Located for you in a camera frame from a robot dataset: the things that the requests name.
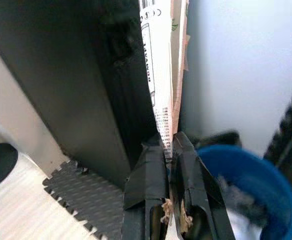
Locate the black furniture panel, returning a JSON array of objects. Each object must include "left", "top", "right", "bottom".
[{"left": 0, "top": 0, "right": 159, "bottom": 191}]

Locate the brown cardboard sheet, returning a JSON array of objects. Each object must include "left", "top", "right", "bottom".
[{"left": 170, "top": 0, "right": 191, "bottom": 133}]

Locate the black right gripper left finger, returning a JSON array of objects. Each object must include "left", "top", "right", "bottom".
[{"left": 122, "top": 134, "right": 171, "bottom": 240}]

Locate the white crumpled trash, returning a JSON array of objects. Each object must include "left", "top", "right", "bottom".
[{"left": 217, "top": 174, "right": 266, "bottom": 240}]

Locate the white printed paper wrapper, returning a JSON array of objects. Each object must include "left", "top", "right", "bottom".
[{"left": 138, "top": 0, "right": 175, "bottom": 171}]

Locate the blue waste bin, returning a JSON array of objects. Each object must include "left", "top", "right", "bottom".
[{"left": 195, "top": 144, "right": 292, "bottom": 240}]

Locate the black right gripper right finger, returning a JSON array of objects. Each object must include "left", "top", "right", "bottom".
[{"left": 171, "top": 130, "right": 236, "bottom": 240}]

